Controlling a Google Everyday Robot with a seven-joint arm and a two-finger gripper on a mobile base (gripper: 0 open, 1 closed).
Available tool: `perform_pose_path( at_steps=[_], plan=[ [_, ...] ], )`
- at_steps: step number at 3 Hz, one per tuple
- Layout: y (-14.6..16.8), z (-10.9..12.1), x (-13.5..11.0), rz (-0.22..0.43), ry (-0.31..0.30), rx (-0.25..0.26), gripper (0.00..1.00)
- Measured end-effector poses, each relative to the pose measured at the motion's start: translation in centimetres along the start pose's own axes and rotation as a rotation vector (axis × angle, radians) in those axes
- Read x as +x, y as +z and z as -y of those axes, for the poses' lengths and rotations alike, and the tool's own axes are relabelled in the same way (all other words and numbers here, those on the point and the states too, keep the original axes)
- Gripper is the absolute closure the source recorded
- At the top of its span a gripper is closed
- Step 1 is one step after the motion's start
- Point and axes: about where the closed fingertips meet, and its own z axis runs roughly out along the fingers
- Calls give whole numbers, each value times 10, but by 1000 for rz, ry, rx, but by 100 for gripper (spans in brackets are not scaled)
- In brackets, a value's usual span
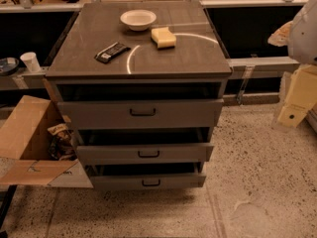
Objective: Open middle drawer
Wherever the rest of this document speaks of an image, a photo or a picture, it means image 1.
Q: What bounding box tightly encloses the grey drawer cabinet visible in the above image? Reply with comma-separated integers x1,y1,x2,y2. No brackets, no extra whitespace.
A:
46,1,232,178

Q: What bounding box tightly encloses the open cardboard box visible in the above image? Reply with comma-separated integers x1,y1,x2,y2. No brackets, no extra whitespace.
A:
0,95,92,188

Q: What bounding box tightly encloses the grey bottom drawer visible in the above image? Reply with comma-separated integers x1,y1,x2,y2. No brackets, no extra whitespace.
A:
90,173,206,190

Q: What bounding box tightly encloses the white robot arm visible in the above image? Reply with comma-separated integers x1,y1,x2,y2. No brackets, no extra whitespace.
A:
277,0,317,128

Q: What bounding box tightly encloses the yellow sponge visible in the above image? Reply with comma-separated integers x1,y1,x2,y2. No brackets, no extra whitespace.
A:
152,27,176,49

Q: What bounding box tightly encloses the snack bag in box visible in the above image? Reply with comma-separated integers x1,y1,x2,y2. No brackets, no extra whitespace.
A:
48,123,76,161

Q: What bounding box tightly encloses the dark round plate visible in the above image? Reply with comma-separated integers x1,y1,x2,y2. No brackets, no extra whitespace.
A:
0,58,19,76

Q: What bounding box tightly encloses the white bowl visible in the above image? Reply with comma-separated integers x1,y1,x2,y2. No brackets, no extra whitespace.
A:
120,10,157,32

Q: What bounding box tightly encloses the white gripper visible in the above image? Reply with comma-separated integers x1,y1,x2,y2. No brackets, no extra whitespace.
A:
276,64,317,128

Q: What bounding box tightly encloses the black snack bar wrapper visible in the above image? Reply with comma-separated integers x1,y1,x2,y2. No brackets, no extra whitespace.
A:
94,42,130,63

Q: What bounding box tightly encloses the white paper cup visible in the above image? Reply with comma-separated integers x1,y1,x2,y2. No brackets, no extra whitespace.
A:
20,52,41,72

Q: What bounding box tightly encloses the grey top drawer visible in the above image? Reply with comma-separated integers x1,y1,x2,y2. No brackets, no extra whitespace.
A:
57,99,223,130

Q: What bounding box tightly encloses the grey drawer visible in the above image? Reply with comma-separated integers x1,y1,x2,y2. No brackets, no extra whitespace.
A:
90,173,206,190
57,99,223,130
77,143,213,165

